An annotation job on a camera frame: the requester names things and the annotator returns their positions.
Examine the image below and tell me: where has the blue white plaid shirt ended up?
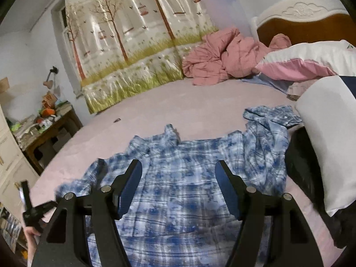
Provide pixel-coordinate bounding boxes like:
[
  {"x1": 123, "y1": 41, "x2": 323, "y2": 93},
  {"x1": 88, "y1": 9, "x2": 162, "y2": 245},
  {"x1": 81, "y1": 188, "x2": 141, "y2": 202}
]
[{"x1": 55, "y1": 105, "x2": 301, "y2": 266}]

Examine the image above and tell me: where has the left hand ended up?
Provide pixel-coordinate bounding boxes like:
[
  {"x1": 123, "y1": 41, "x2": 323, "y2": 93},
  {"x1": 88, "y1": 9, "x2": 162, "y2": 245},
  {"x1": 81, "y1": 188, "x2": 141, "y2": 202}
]
[{"x1": 24, "y1": 227, "x2": 41, "y2": 266}]

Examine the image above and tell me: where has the white cabinet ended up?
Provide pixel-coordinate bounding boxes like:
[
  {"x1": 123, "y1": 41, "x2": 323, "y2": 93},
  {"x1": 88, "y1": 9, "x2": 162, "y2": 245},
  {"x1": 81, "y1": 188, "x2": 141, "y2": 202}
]
[{"x1": 0, "y1": 109, "x2": 39, "y2": 220}]

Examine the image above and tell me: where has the dark wooden side table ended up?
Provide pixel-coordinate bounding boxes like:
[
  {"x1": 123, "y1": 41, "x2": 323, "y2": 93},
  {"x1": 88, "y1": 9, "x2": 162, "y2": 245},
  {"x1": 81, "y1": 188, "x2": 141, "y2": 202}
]
[{"x1": 20, "y1": 108, "x2": 84, "y2": 176}]

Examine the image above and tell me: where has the black garment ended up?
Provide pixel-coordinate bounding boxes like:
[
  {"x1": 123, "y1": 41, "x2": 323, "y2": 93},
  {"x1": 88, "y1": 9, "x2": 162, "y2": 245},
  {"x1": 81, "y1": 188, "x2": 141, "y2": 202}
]
[{"x1": 285, "y1": 127, "x2": 347, "y2": 248}]

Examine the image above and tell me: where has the clutter on side table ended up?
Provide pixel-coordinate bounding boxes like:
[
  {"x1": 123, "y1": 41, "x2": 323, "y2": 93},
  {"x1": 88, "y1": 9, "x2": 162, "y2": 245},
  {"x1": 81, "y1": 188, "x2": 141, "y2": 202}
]
[{"x1": 10, "y1": 92, "x2": 73, "y2": 151}]

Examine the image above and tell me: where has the pink bed sheet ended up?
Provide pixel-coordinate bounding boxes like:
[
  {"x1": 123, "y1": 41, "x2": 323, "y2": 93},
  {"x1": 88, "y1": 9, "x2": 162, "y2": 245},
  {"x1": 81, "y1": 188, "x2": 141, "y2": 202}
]
[{"x1": 20, "y1": 76, "x2": 346, "y2": 267}]

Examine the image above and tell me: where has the light blue cloth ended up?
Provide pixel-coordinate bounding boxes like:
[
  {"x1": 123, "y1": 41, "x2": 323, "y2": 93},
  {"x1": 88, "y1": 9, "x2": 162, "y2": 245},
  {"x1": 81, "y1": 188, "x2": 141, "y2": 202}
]
[{"x1": 241, "y1": 72, "x2": 293, "y2": 94}]

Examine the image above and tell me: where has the white pink pillow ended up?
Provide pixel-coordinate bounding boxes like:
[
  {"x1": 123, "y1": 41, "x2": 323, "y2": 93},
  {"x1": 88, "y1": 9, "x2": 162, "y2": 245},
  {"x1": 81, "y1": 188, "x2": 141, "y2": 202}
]
[{"x1": 256, "y1": 40, "x2": 355, "y2": 82}]

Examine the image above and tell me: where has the tree print curtain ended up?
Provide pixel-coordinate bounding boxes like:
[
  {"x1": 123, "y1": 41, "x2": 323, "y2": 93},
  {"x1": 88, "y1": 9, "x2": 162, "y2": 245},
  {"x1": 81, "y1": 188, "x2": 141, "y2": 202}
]
[{"x1": 65, "y1": 0, "x2": 217, "y2": 113}]

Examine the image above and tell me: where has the pink crumpled quilt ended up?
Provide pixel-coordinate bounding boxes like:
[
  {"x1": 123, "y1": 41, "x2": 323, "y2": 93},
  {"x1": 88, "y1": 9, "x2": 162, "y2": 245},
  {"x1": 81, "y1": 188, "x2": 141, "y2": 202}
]
[{"x1": 182, "y1": 27, "x2": 291, "y2": 86}]

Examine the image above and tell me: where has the white wooden headboard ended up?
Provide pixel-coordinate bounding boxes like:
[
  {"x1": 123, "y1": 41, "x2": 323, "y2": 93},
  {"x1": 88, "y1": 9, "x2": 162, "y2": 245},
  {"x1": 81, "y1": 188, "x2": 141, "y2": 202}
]
[{"x1": 250, "y1": 0, "x2": 355, "y2": 45}]

